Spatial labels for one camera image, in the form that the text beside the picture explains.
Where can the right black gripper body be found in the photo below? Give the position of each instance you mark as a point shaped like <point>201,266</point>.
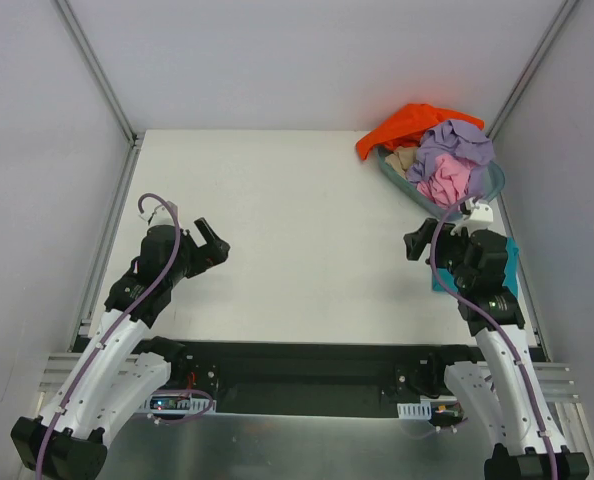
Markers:
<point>435,242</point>

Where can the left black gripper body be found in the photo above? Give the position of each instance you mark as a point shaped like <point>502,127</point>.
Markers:
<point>200,253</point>

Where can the orange t shirt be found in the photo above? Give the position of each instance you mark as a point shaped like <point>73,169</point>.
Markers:
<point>406,127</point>

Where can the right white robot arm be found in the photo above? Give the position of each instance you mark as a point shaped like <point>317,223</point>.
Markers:
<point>510,406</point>

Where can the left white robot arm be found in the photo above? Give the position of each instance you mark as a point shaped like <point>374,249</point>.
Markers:
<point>122,366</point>

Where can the teal folded t shirt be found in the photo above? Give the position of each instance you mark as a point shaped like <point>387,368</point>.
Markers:
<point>511,281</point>

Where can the pink t shirt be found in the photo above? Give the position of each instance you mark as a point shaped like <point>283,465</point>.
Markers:
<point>448,183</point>

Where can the teal plastic basket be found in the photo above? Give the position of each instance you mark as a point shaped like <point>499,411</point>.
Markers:
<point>493,181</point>

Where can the beige t shirt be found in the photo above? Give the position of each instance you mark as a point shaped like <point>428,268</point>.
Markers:
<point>402,159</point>

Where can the purple t shirt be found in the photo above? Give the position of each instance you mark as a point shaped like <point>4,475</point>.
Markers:
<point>464,141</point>

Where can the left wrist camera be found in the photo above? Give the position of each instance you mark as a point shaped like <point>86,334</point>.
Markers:
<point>159,214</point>

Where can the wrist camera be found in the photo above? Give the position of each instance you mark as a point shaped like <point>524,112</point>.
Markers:
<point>476,212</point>
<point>159,214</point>

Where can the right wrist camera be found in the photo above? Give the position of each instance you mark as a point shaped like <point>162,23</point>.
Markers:
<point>476,212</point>

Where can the left aluminium frame post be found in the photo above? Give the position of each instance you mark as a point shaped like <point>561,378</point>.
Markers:
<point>92,63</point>

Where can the aluminium frame post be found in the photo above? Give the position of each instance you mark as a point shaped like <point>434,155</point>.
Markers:
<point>554,29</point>
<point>92,63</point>

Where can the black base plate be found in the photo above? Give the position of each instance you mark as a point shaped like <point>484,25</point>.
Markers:
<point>319,380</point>

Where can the right aluminium frame post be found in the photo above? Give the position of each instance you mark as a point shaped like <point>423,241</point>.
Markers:
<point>554,29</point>

